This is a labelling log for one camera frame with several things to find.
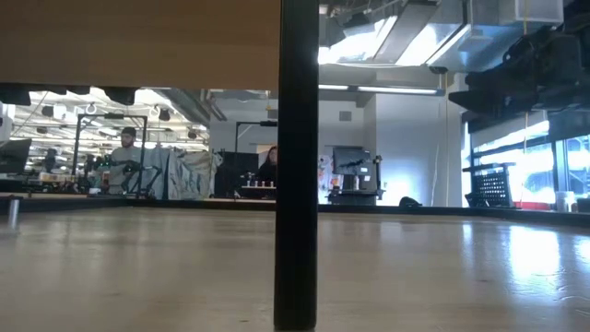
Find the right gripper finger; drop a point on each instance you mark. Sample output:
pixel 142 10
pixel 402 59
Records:
pixel 484 101

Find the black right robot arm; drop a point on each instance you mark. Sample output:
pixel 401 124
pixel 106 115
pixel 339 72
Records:
pixel 553 60

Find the black background robot arm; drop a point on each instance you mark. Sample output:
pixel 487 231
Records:
pixel 147 177

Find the black shelf divider panel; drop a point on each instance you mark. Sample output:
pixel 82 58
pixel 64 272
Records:
pixel 296 166

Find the wooden tray with bottles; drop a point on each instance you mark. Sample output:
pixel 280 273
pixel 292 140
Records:
pixel 259 186

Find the wooden shelf board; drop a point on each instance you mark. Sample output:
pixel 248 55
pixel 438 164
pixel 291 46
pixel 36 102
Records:
pixel 138 41

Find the black perforated crate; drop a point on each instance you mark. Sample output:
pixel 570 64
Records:
pixel 495 189

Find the fluorescent light tube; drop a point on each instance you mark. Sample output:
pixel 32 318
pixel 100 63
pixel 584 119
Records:
pixel 378 89

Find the red flat box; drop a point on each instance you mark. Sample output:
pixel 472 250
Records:
pixel 532 206

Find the black dome-shaped object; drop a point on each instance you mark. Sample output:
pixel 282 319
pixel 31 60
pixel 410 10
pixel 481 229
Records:
pixel 409 202

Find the white cup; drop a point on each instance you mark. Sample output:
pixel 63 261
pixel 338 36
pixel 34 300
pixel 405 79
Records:
pixel 564 202

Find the black background stand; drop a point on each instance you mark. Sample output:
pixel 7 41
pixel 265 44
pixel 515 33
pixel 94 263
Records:
pixel 379 177

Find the black monitor on stand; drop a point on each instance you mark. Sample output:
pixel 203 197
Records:
pixel 352 161

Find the black container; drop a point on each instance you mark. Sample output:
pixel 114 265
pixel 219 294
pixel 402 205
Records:
pixel 584 205

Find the black cart base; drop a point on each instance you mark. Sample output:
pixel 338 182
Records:
pixel 355 197

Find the person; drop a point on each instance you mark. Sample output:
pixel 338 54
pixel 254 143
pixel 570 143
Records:
pixel 124 157
pixel 269 168

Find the black partition panel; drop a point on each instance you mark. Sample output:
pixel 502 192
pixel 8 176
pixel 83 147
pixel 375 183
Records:
pixel 237 168

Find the grey hanging cover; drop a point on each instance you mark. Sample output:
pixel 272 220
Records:
pixel 189 175

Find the black ceiling spotlight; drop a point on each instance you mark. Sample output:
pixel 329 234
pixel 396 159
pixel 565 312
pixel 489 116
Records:
pixel 164 114

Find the black computer monitor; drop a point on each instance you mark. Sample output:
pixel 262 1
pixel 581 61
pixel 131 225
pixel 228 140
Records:
pixel 14 157

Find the black aluminium table frame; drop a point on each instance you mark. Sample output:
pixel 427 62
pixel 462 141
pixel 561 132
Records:
pixel 530 215

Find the grey wall vent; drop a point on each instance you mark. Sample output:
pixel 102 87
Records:
pixel 272 114
pixel 345 116

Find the black background gantry frame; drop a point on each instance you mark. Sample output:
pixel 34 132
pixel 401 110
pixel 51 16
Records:
pixel 76 147
pixel 237 138

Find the small grey metal post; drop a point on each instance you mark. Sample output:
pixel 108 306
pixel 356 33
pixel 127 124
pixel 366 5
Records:
pixel 14 212

